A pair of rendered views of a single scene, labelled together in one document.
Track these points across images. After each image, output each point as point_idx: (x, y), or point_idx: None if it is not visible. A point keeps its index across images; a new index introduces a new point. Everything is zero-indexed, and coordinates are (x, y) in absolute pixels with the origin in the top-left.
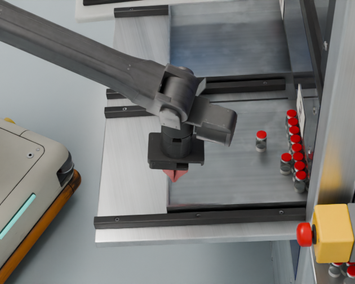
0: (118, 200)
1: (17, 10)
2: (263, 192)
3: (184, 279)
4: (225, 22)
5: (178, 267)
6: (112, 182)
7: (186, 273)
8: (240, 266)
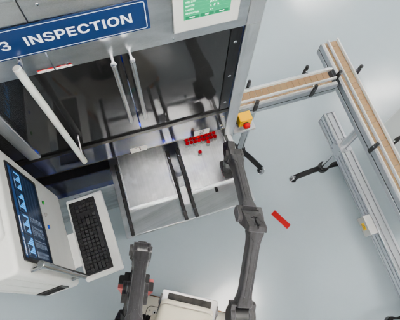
0: (235, 197)
1: (244, 193)
2: (219, 150)
3: (183, 229)
4: (131, 183)
5: (178, 233)
6: (228, 202)
7: (181, 229)
8: None
